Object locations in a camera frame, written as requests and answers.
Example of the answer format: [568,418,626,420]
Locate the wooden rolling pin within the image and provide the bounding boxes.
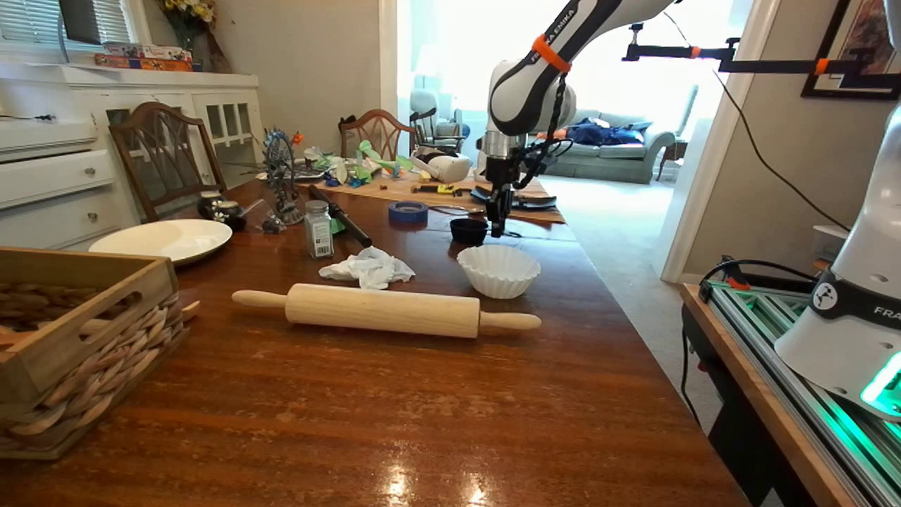
[229,282,543,342]

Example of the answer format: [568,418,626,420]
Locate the metal gear sculpture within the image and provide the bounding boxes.
[258,124,305,229]

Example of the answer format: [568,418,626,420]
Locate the blue tape roll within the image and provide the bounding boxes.
[385,200,432,234]

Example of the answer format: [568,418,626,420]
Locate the white window blind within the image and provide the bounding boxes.
[0,0,65,52]

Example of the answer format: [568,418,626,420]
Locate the black mount bar orange clamps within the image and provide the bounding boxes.
[622,24,833,80]

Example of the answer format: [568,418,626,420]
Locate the orange tray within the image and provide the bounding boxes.
[89,39,196,75]

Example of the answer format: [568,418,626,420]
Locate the white paper cupcake holder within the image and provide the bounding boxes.
[457,244,543,303]

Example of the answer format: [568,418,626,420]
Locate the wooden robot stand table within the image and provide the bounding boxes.
[678,277,901,507]

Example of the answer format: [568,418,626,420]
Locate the black picture frame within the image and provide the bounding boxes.
[800,0,901,103]

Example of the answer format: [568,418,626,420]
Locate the brown wooden chair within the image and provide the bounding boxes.
[339,107,419,165]

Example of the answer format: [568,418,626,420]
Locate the crumpled white napkin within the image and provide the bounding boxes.
[315,246,419,294]

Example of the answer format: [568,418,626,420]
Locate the wicker basket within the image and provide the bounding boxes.
[0,248,202,462]

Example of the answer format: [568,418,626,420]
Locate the white glass door cabinet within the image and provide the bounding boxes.
[58,63,268,193]

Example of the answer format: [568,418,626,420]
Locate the black stand pole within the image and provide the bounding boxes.
[325,198,377,251]

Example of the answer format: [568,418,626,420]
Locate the green toy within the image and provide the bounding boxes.
[322,139,417,186]

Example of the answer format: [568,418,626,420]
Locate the grey sofa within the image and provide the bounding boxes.
[543,110,678,186]

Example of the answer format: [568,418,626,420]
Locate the cream round plate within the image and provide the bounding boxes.
[88,218,236,265]

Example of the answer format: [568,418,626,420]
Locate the black measuring cup pot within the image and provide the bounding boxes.
[448,214,489,248]

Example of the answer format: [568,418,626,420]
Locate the white drawer dresser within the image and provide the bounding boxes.
[0,117,125,253]

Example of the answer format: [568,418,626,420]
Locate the black cable on stand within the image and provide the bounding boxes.
[698,256,819,304]

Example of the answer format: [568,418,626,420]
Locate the vase with yellow flowers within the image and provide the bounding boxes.
[160,0,229,75]

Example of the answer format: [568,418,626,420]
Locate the small glass jar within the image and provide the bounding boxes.
[302,198,339,262]

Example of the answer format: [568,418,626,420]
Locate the blue blanket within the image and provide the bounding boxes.
[568,117,650,149]

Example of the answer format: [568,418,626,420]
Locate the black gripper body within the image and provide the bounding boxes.
[484,156,520,203]

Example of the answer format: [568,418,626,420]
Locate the dark wooden chair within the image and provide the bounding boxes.
[106,99,229,222]

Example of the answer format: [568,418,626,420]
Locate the thin black hanging cable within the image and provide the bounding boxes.
[662,6,852,234]

